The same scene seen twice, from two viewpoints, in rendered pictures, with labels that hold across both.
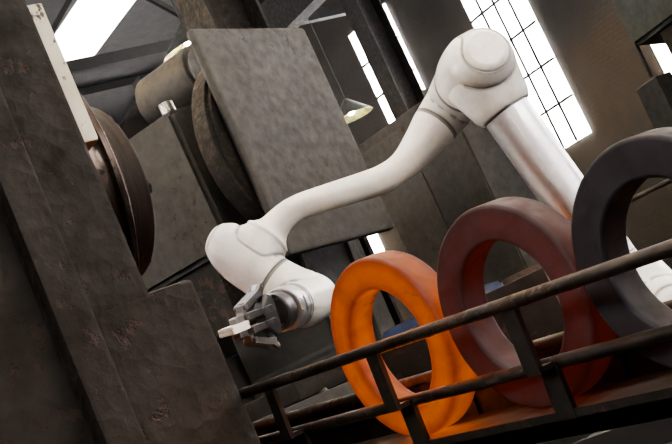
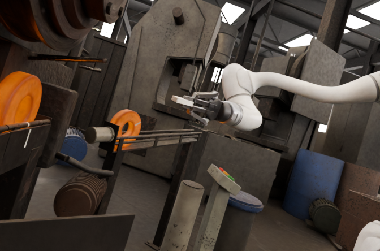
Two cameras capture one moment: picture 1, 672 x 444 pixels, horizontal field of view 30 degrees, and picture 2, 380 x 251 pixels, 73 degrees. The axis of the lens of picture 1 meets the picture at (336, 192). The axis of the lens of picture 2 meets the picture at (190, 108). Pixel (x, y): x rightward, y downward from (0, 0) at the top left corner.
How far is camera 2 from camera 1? 1.54 m
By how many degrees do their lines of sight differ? 28
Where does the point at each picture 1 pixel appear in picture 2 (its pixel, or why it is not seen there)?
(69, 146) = not seen: outside the picture
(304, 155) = not seen: hidden behind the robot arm
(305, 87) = (333, 74)
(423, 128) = (362, 84)
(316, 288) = (248, 115)
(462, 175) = (358, 127)
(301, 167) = not seen: hidden behind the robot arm
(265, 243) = (245, 82)
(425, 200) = (342, 126)
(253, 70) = (322, 59)
